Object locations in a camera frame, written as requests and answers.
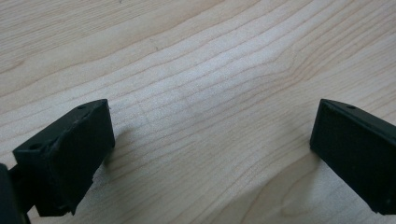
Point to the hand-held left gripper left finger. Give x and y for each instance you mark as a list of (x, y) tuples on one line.
[(71, 155)]

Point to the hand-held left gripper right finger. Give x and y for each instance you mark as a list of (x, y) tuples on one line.
[(355, 149)]

